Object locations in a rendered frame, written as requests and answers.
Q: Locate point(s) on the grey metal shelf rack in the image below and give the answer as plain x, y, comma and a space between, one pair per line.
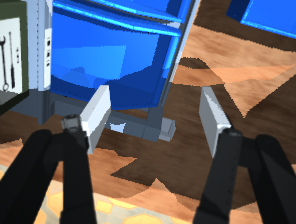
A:
39, 18

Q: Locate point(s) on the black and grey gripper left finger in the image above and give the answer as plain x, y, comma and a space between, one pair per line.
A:
25, 183

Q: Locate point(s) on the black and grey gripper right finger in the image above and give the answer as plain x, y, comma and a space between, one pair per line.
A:
272, 176

